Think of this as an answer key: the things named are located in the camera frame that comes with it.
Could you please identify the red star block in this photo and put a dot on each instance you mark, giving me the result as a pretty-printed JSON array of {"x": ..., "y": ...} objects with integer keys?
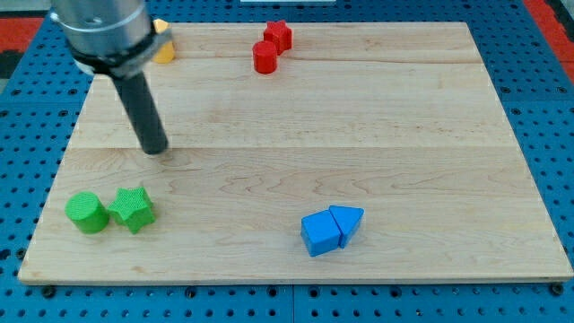
[{"x": 280, "y": 34}]

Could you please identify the red cylinder block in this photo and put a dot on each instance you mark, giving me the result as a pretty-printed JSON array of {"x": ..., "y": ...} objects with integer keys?
[{"x": 264, "y": 57}]

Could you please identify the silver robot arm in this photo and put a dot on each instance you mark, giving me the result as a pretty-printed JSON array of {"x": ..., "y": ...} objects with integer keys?
[{"x": 117, "y": 38}]

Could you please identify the green cylinder block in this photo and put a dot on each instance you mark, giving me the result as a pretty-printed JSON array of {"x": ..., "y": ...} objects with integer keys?
[{"x": 86, "y": 212}]

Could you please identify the blue triangle block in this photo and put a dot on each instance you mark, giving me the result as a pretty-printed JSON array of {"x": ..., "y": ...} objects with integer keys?
[{"x": 348, "y": 220}]

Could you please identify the green star block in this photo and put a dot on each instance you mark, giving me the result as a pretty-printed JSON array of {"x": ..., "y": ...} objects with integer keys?
[{"x": 132, "y": 207}]

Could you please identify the wooden board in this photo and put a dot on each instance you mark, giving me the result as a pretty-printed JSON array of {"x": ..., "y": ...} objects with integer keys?
[{"x": 399, "y": 119}]

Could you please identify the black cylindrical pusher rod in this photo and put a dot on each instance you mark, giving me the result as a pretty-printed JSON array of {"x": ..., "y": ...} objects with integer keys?
[{"x": 140, "y": 108}]

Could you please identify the yellow block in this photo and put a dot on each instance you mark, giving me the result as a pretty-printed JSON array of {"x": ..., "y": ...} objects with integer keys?
[{"x": 167, "y": 52}]

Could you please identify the blue cube block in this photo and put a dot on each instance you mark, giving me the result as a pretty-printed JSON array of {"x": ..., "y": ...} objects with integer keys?
[{"x": 320, "y": 233}]

